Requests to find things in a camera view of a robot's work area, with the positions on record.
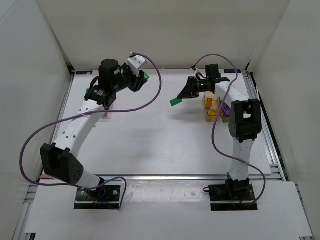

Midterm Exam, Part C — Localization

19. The red round flower lego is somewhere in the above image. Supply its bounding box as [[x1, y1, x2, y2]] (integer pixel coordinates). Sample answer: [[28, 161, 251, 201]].
[[144, 72, 150, 79]]

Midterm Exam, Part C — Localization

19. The yellow rounded lego brick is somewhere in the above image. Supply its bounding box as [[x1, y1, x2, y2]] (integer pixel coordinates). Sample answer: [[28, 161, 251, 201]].
[[205, 97, 213, 109]]

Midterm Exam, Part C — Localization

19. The purple flower lego piece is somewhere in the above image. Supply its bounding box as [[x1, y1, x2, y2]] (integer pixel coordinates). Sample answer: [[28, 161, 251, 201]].
[[224, 107, 231, 116]]

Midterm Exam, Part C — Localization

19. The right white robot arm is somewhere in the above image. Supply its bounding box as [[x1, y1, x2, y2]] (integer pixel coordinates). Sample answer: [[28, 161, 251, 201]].
[[177, 64, 262, 199]]

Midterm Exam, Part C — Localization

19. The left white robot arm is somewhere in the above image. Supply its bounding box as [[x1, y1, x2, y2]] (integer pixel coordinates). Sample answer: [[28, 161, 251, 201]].
[[40, 55, 147, 200]]

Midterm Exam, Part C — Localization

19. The amber transparent container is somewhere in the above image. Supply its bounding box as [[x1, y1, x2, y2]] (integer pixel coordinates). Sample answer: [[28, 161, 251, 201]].
[[202, 92, 222, 122]]

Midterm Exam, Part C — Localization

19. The smoky grey transparent container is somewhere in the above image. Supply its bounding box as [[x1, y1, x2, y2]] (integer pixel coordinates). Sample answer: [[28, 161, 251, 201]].
[[221, 102, 231, 123]]

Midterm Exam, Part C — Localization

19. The blue container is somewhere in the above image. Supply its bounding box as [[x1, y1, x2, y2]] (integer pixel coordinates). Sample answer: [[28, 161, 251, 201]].
[[84, 88, 90, 99]]

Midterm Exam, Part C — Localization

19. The clear transparent container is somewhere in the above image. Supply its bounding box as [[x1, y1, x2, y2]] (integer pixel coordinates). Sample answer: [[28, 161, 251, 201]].
[[100, 112, 112, 122]]

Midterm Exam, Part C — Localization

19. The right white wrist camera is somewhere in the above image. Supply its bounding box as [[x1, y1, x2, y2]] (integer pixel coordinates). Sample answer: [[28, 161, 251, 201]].
[[190, 65, 201, 80]]

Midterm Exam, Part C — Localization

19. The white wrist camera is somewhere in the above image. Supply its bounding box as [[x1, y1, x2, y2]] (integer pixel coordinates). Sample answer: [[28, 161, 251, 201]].
[[126, 55, 146, 76], [190, 65, 201, 80]]

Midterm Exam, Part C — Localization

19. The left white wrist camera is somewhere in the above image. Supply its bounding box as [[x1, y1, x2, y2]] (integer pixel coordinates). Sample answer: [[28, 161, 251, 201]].
[[126, 55, 146, 76]]

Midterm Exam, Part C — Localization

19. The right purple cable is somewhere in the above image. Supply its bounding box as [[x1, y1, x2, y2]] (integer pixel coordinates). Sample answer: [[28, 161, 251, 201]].
[[193, 53, 267, 204]]

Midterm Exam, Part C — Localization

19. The purple cable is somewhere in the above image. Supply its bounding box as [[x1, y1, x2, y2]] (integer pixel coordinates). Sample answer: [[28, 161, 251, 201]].
[[193, 53, 267, 204], [19, 51, 163, 210]]

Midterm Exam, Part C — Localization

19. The aluminium table frame rail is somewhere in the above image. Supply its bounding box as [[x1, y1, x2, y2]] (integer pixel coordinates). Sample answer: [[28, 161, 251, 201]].
[[242, 70, 288, 181]]

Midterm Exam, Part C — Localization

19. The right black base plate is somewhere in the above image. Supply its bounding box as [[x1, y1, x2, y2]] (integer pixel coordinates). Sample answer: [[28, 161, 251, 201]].
[[203, 183, 258, 212]]

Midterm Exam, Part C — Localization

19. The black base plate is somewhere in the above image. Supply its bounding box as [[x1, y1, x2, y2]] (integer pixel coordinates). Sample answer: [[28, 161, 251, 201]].
[[203, 183, 258, 212], [73, 180, 125, 210]]

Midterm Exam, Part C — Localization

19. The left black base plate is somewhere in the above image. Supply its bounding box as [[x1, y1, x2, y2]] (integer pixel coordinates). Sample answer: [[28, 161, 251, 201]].
[[73, 180, 125, 210]]

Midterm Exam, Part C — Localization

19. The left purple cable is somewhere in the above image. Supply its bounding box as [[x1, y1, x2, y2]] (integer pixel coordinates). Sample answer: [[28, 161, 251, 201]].
[[19, 51, 163, 210]]

